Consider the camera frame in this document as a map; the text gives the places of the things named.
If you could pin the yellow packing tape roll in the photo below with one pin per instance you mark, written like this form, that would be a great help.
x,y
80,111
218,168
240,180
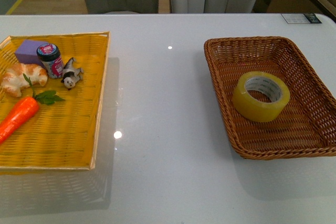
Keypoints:
x,y
260,96

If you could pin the yellow woven basket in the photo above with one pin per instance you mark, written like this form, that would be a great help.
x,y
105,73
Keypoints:
x,y
64,135

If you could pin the toy panda figurine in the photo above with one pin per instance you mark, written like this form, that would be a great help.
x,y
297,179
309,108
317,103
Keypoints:
x,y
70,74

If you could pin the small printed jar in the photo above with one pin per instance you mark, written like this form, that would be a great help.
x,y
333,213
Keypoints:
x,y
50,56

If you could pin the orange toy carrot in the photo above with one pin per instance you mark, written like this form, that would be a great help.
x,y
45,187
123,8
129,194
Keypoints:
x,y
25,109

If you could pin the purple foam block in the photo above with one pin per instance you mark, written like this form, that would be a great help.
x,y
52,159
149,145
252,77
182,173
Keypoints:
x,y
27,52

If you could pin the toy croissant bread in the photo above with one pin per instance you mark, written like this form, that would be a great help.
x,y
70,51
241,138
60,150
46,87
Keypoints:
x,y
13,80

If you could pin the label sticker on table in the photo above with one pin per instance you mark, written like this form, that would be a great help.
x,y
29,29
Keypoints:
x,y
301,18

